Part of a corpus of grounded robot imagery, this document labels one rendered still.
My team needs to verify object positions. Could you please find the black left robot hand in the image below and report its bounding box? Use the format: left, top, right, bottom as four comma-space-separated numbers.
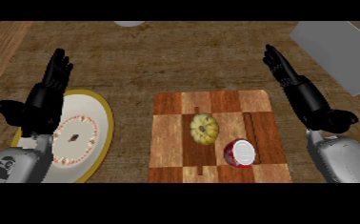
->
0, 48, 75, 139

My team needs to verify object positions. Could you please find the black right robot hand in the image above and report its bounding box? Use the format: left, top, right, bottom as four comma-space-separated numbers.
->
261, 44, 360, 132

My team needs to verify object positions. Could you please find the grey box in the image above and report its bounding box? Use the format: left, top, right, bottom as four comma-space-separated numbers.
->
287, 21, 360, 96

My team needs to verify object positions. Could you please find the checkered wooden cutting board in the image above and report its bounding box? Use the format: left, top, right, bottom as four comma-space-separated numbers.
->
147, 90, 292, 184

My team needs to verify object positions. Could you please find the yellow pattypan squash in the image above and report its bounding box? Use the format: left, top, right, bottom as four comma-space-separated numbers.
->
188, 112, 221, 146

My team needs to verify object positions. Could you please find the white plate with gold rim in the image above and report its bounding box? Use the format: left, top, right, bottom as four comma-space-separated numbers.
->
10, 89, 115, 184

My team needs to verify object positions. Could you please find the red can with white end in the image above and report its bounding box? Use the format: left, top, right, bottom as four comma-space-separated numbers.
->
222, 138, 256, 169

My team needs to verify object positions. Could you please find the pale grey round object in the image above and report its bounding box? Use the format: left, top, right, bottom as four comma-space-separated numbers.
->
112, 21, 146, 28

